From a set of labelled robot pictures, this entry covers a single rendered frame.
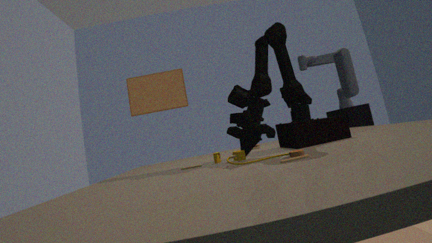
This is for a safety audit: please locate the round wooden button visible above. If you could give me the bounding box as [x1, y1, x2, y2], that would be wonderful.
[289, 149, 304, 158]

